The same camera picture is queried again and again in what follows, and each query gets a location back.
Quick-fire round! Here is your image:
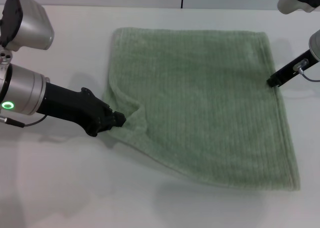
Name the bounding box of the green ribbed towel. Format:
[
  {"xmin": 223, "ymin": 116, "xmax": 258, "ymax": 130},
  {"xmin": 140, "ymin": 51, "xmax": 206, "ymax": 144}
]
[{"xmin": 101, "ymin": 26, "xmax": 301, "ymax": 192}]

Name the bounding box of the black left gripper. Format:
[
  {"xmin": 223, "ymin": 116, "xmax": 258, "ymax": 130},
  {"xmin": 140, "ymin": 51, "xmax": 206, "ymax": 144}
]
[{"xmin": 36, "ymin": 82, "xmax": 127, "ymax": 138}]

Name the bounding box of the thin left wrist cable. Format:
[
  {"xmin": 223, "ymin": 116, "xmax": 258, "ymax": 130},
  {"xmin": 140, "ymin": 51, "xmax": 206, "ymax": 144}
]
[{"xmin": 0, "ymin": 114, "xmax": 49, "ymax": 128}]

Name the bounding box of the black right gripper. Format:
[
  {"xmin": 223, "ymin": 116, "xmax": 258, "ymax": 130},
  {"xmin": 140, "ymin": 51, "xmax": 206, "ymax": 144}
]
[{"xmin": 265, "ymin": 48, "xmax": 318, "ymax": 89}]

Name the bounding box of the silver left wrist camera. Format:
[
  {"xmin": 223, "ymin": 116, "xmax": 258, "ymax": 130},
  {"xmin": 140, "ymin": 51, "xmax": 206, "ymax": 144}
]
[{"xmin": 0, "ymin": 0, "xmax": 55, "ymax": 52}]

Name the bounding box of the grey right gripper cable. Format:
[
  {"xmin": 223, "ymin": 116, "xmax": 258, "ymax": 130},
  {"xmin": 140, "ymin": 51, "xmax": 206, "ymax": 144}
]
[{"xmin": 293, "ymin": 58, "xmax": 320, "ymax": 84}]

